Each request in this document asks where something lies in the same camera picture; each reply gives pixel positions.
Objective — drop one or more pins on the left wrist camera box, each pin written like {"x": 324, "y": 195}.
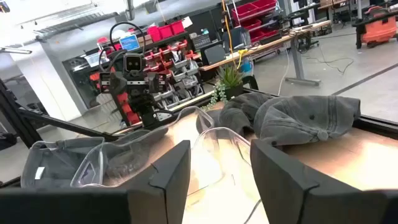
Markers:
{"x": 133, "y": 62}

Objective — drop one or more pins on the wooden workbench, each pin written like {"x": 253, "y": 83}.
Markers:
{"x": 264, "y": 46}

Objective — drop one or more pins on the orange shop vacuum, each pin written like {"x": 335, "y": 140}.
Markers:
{"x": 377, "y": 28}

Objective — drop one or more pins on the black box on workbench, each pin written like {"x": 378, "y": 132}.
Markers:
{"x": 213, "y": 53}

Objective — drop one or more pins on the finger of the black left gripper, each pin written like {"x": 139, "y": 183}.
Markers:
{"x": 118, "y": 84}
{"x": 156, "y": 83}

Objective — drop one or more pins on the red storage bin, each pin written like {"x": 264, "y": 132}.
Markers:
{"x": 165, "y": 31}
{"x": 177, "y": 27}
{"x": 154, "y": 33}

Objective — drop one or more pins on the blue tablet screen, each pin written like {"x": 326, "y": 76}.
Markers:
{"x": 129, "y": 42}

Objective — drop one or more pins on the red shelf rack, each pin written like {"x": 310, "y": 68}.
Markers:
{"x": 255, "y": 18}

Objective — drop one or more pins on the clear plastic bin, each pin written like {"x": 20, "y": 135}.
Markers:
{"x": 217, "y": 161}
{"x": 130, "y": 161}

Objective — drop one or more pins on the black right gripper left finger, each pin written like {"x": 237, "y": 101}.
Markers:
{"x": 155, "y": 202}

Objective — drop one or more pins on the washed grey baseball cap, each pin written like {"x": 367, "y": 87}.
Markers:
{"x": 304, "y": 121}

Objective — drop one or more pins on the small potted green plant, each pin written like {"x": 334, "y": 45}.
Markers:
{"x": 230, "y": 77}

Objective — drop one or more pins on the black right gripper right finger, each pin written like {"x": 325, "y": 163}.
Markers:
{"x": 295, "y": 199}

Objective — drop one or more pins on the parts bin rack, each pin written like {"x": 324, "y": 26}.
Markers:
{"x": 177, "y": 74}

